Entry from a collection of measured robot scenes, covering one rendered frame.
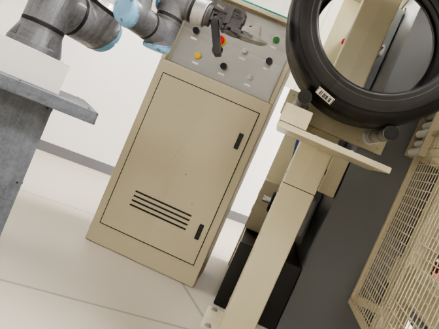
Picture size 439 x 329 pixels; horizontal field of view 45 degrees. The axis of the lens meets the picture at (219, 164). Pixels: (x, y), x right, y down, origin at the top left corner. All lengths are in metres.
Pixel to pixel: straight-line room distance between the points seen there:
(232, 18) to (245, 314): 1.09
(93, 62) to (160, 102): 2.01
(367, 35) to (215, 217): 1.01
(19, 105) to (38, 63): 0.15
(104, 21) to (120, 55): 2.43
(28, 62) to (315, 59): 0.90
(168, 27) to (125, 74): 2.69
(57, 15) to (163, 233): 1.07
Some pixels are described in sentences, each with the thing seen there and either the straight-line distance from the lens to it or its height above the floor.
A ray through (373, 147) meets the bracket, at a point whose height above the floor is 0.87.
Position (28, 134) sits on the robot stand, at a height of 0.44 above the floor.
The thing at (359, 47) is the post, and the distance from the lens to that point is 2.07.
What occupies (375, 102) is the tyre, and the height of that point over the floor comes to 0.96.
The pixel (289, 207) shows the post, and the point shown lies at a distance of 2.02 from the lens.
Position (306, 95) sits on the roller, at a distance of 1.65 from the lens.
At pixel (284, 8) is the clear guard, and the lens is 2.48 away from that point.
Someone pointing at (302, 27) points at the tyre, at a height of 1.08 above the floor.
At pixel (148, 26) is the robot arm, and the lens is 1.70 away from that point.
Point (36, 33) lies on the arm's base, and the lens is 1.88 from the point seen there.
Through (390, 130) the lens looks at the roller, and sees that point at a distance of 1.68.
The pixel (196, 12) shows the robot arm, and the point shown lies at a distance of 1.76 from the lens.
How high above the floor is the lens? 0.70
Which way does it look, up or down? 3 degrees down
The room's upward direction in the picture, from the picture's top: 23 degrees clockwise
